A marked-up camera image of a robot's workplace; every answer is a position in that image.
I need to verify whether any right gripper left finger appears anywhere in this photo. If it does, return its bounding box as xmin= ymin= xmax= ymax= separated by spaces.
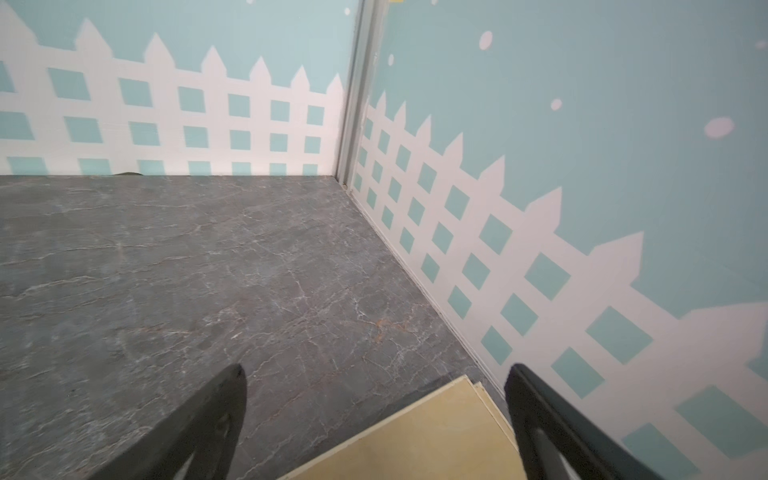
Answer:
xmin=91 ymin=363 xmax=247 ymax=479

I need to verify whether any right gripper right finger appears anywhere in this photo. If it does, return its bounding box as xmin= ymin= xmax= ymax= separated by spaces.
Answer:
xmin=504 ymin=363 xmax=659 ymax=479

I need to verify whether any plywood board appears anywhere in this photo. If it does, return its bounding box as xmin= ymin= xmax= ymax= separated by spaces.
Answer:
xmin=473 ymin=382 xmax=519 ymax=450
xmin=284 ymin=376 xmax=526 ymax=479

